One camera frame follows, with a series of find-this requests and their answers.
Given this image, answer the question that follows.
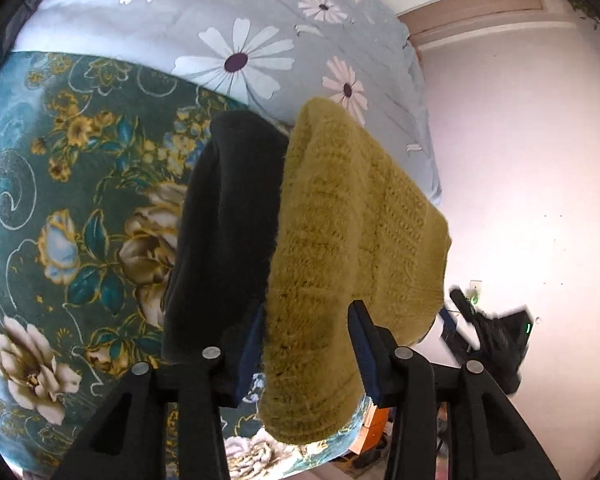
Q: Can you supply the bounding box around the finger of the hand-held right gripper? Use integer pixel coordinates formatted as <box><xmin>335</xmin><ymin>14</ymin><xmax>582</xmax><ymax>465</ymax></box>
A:
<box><xmin>450</xmin><ymin>286</ymin><xmax>483</xmax><ymax>323</ymax></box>

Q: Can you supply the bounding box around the teal floral blanket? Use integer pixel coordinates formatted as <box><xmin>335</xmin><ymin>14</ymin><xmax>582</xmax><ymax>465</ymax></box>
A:
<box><xmin>0</xmin><ymin>50</ymin><xmax>376</xmax><ymax>480</ymax></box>

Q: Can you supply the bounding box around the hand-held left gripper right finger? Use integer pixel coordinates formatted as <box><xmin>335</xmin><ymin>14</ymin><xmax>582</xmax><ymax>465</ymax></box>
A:
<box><xmin>347</xmin><ymin>300</ymin><xmax>561</xmax><ymax>480</ymax></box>

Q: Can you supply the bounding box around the dark folded garment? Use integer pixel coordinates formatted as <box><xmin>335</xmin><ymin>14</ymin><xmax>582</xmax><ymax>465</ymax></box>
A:
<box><xmin>161</xmin><ymin>110</ymin><xmax>291</xmax><ymax>366</ymax></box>

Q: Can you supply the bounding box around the mustard yellow knit sweater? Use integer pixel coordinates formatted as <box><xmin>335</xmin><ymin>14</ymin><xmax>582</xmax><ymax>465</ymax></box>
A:
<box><xmin>256</xmin><ymin>96</ymin><xmax>453</xmax><ymax>446</ymax></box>

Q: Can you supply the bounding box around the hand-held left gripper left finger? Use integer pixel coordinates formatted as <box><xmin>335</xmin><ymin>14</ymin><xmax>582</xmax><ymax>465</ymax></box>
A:
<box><xmin>52</xmin><ymin>305</ymin><xmax>268</xmax><ymax>480</ymax></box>

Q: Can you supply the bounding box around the light blue floral duvet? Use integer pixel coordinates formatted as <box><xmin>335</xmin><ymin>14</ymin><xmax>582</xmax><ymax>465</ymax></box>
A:
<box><xmin>12</xmin><ymin>0</ymin><xmax>443</xmax><ymax>206</ymax></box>

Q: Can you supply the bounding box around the orange box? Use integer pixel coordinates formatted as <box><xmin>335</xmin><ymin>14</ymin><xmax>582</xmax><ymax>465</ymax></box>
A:
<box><xmin>358</xmin><ymin>405</ymin><xmax>393</xmax><ymax>461</ymax></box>

